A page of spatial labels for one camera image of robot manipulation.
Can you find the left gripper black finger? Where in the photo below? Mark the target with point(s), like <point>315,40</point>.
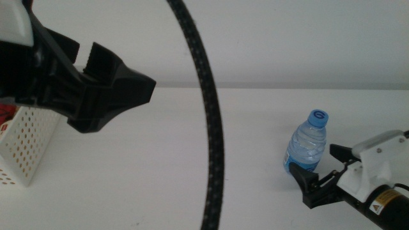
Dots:
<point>118,92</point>
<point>68,46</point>

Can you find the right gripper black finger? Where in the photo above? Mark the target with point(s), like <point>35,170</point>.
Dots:
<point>308,183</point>
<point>343,153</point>

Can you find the clear water bottle blue cap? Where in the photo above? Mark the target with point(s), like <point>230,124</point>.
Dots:
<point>306,143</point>

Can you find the red cola can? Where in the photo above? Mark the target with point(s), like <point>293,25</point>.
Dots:
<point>6,113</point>

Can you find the white perforated plastic basket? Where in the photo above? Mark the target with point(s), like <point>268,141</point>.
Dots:
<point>27,179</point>

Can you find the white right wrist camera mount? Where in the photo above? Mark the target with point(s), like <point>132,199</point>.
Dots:
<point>380,166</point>

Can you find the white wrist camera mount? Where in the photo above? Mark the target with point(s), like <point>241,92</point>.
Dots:
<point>380,166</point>
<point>14,22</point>

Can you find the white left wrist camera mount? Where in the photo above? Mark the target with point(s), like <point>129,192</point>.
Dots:
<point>14,22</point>

